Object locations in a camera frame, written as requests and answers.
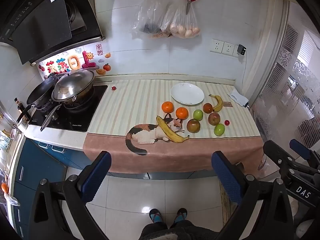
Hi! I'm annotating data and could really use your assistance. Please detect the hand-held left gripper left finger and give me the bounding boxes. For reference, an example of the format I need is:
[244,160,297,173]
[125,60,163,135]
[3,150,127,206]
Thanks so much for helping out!
[29,151,112,240]

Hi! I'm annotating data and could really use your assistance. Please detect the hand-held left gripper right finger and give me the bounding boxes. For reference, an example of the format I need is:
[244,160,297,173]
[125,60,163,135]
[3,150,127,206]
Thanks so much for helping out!
[211,151,294,240]

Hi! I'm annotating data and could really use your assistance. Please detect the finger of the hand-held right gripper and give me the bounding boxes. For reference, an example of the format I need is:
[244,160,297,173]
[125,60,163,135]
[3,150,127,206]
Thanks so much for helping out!
[263,140,320,183]
[289,139,320,169]

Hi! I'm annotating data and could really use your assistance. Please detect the red apple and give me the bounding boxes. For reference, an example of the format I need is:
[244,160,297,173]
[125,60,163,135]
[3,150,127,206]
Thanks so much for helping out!
[208,112,221,126]
[186,118,201,133]

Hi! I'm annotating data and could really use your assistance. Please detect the long yellow banana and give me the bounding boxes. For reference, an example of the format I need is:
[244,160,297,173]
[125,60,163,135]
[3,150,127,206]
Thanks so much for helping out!
[156,115,190,143]

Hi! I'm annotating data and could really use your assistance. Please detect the small yellow banana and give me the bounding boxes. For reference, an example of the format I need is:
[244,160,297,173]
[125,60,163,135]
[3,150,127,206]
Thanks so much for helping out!
[209,94,223,113]

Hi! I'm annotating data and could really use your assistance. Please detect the orange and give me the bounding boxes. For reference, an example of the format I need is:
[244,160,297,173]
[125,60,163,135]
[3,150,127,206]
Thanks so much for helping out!
[161,101,174,114]
[175,107,189,120]

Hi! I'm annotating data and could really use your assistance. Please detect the white plate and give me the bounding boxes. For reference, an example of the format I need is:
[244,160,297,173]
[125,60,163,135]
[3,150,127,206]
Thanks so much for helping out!
[171,82,205,105]

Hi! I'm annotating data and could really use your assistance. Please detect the black gas cooktop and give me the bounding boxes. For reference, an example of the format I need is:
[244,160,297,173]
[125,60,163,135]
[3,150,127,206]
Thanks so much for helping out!
[28,84,108,132]

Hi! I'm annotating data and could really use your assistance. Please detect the blue kitchen cabinet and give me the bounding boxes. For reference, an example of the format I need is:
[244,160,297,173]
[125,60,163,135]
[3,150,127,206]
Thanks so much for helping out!
[10,137,88,240]

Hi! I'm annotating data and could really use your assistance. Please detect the frosted glass sliding door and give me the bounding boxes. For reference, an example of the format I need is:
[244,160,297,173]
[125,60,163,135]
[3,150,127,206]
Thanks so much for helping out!
[250,22,320,155]

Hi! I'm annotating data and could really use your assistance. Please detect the person's dark fluffy trousers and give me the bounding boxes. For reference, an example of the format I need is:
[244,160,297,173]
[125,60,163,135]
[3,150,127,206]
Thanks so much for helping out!
[139,220,220,240]

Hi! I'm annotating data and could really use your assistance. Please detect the white cloth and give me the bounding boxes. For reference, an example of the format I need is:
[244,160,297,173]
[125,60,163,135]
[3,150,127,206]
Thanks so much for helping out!
[227,88,250,107]

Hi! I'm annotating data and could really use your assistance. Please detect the steel wok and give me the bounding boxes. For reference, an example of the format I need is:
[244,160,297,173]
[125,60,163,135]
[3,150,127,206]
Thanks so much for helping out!
[40,69,96,132]

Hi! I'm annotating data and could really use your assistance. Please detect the striped cat print tablecloth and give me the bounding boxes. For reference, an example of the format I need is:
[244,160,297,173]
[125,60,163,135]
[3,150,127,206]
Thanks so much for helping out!
[82,79,265,174]

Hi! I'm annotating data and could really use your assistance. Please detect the glass wok lid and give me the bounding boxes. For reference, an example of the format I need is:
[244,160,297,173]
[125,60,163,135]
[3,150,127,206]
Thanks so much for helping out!
[52,69,95,102]

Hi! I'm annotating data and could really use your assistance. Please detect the black frying pan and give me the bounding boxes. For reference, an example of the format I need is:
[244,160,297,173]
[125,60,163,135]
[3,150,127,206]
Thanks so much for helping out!
[16,75,59,124]

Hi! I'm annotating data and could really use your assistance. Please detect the dark sauce bottle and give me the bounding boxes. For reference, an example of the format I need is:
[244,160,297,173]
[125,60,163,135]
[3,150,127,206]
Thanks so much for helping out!
[14,97,25,115]

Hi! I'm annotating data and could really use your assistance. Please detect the clear plastic bag pale produce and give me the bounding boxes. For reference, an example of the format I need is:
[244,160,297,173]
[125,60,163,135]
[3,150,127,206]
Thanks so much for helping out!
[160,0,202,39]

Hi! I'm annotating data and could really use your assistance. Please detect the black range hood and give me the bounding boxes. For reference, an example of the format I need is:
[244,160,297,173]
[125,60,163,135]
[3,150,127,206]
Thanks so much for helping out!
[0,0,105,65]

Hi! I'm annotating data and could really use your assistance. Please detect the clear plastic bag dark contents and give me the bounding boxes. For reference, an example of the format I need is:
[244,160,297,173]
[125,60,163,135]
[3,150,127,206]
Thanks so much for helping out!
[132,0,170,37]

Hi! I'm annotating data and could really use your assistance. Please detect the colourful wall stickers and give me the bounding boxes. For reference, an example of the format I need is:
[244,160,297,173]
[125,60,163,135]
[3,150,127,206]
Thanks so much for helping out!
[37,44,112,77]

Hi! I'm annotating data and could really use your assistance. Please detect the white wall socket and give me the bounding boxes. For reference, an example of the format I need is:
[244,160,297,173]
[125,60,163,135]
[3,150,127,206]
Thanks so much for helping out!
[222,42,235,56]
[210,39,224,54]

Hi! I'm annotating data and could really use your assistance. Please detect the red handled scissors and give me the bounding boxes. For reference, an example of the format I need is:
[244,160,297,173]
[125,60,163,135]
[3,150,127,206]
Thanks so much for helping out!
[182,0,200,15]

